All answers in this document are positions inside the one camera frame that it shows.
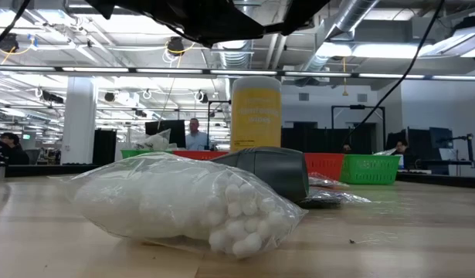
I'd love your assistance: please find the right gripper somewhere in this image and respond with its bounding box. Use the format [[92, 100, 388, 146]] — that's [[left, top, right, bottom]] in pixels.
[[279, 0, 331, 36]]

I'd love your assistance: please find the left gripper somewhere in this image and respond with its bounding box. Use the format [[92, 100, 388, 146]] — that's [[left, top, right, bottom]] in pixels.
[[84, 0, 266, 48]]

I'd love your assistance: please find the bag of white cotton balls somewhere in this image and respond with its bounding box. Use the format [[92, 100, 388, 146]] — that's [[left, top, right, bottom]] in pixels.
[[133, 128, 172, 151], [63, 151, 308, 260]]

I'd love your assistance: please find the dark grey travel trimmer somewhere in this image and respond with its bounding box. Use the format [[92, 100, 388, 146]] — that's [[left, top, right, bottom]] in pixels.
[[212, 146, 310, 204]]

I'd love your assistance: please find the black round pad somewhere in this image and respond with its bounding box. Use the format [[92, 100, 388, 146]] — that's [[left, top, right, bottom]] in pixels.
[[308, 171, 350, 189], [372, 147, 399, 157]]

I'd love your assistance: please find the clear plastic wrapper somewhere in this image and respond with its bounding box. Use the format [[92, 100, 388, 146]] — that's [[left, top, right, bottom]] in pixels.
[[298, 188, 373, 210]]

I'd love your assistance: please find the long ceiling light strip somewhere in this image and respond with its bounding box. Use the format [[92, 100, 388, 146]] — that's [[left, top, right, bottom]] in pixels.
[[0, 64, 475, 81]]

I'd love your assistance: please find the yellow disinfecting wipes canister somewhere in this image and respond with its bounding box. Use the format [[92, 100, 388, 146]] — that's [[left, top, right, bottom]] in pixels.
[[229, 76, 283, 152]]

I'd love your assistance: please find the black partition panel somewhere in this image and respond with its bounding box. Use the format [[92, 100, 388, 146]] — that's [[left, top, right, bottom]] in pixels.
[[281, 121, 385, 154]]

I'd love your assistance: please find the green plastic basket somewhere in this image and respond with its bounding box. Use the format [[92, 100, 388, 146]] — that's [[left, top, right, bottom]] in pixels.
[[339, 154, 402, 185], [120, 148, 176, 160]]

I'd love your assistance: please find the black cabinet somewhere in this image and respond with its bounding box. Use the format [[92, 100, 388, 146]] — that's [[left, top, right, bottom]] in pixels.
[[92, 128, 117, 166]]

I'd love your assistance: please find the black ceiling camera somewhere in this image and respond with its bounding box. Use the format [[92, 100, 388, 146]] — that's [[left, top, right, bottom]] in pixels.
[[166, 36, 186, 57], [0, 32, 20, 53]]

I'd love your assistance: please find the large silver air duct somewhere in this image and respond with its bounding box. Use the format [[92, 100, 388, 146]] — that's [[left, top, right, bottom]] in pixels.
[[298, 0, 381, 74]]

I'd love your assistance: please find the ribbed silver air duct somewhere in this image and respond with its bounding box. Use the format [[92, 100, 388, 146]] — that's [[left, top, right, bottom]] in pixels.
[[217, 38, 253, 70]]

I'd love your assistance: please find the black stand frame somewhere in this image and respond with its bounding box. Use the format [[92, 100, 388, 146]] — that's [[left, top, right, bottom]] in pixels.
[[331, 103, 387, 150]]

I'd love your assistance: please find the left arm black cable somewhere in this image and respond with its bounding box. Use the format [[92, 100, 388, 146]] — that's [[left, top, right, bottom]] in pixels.
[[0, 0, 32, 53]]

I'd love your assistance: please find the black aluminium table frame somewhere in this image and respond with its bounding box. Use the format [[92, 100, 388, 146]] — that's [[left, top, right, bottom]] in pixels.
[[0, 162, 475, 190]]

